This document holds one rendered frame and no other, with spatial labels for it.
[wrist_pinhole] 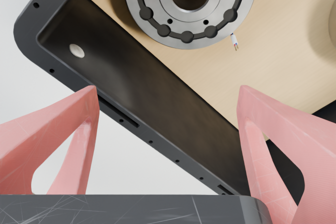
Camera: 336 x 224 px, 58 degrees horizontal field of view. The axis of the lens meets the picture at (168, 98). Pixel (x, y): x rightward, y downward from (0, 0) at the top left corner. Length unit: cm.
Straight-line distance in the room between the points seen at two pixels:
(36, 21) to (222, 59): 18
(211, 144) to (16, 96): 36
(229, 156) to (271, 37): 12
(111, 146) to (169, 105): 32
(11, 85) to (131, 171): 27
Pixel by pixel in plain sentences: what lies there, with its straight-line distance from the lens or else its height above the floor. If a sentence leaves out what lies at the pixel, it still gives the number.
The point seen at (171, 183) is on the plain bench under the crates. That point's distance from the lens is 64.
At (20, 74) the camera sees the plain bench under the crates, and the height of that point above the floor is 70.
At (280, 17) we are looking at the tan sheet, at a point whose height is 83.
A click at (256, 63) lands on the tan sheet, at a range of 32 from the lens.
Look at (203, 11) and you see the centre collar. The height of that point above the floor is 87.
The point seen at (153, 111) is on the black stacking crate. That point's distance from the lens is 24.
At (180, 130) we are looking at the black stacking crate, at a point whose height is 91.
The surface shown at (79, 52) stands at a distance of 22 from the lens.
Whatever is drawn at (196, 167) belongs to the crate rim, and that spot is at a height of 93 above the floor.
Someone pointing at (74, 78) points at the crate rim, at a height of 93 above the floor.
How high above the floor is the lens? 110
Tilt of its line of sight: 54 degrees down
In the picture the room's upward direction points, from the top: 178 degrees counter-clockwise
